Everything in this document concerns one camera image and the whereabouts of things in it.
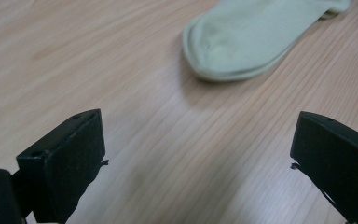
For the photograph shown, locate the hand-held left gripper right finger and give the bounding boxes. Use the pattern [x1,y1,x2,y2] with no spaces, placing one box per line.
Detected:
[289,110,358,224]

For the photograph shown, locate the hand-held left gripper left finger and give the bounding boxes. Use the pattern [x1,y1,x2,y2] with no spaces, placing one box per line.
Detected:
[16,108,110,224]

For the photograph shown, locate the pale green sock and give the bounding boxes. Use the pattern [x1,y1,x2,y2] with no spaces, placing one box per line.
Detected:
[186,0,352,76]
[181,6,352,83]

